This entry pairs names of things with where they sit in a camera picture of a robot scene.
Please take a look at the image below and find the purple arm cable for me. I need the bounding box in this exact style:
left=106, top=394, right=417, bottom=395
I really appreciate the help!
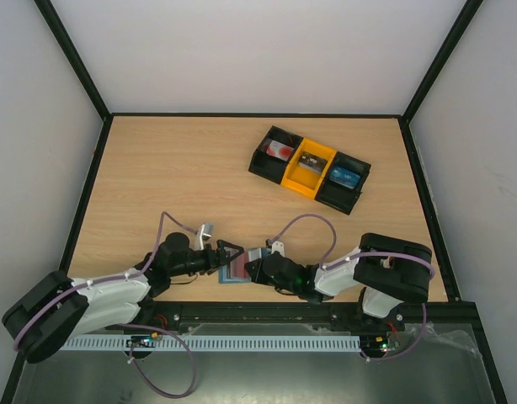
left=270, top=214, right=435, bottom=363
left=12, top=210, right=196, bottom=397

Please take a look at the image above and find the black VIP card stack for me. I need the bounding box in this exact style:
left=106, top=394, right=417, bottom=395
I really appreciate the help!
left=298, top=151, right=328, bottom=174

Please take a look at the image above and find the black bin left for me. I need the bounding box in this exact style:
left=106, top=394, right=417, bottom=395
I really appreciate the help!
left=248, top=126, right=303, bottom=184

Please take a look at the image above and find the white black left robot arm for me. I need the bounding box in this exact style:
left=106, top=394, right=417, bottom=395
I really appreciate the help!
left=2, top=232, right=244, bottom=364

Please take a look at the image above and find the yellow middle bin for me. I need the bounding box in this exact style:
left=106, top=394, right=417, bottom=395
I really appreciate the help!
left=280, top=138, right=336, bottom=199

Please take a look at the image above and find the blue VIP card stack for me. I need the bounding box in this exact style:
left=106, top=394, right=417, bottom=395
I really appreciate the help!
left=329, top=166, right=360, bottom=189

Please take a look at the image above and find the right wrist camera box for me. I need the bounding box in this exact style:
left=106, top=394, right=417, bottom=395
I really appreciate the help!
left=266, top=239, right=285, bottom=257

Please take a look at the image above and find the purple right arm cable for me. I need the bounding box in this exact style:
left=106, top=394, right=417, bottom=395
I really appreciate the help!
left=270, top=214, right=435, bottom=363

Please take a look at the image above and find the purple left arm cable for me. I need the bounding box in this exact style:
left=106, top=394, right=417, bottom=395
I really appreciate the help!
left=12, top=210, right=196, bottom=397

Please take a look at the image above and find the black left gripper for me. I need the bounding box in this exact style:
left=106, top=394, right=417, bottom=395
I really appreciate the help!
left=169, top=240, right=244, bottom=278

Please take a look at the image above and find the teal leather card holder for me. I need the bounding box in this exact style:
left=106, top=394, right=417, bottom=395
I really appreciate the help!
left=218, top=247, right=270, bottom=284

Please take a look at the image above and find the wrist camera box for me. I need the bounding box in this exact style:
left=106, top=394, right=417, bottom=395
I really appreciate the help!
left=194, top=222, right=213, bottom=251
left=266, top=239, right=285, bottom=257

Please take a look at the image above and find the red white card stack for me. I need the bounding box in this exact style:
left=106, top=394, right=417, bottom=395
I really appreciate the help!
left=264, top=140, right=294, bottom=162

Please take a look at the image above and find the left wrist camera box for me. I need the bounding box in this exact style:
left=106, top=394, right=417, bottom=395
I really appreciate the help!
left=194, top=222, right=213, bottom=251

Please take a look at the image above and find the light blue slotted cable duct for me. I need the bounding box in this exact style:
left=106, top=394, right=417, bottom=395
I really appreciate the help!
left=61, top=334, right=360, bottom=353

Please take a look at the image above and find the black frame post right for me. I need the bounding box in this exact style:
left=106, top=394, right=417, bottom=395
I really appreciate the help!
left=402, top=0, right=485, bottom=123

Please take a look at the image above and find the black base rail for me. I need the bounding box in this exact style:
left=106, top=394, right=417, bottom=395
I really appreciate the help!
left=104, top=302, right=394, bottom=336

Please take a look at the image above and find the black bin right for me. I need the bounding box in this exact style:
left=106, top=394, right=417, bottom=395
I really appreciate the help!
left=315, top=151, right=371, bottom=215

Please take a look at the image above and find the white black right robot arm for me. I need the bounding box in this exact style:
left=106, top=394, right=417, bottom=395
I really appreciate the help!
left=245, top=233, right=435, bottom=330

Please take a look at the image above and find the black frame post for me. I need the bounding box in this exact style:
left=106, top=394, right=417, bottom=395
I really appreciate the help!
left=34, top=0, right=110, bottom=121
left=402, top=0, right=485, bottom=123

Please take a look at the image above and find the black bin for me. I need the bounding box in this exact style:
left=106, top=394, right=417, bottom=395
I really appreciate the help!
left=315, top=151, right=371, bottom=215
left=248, top=126, right=303, bottom=184

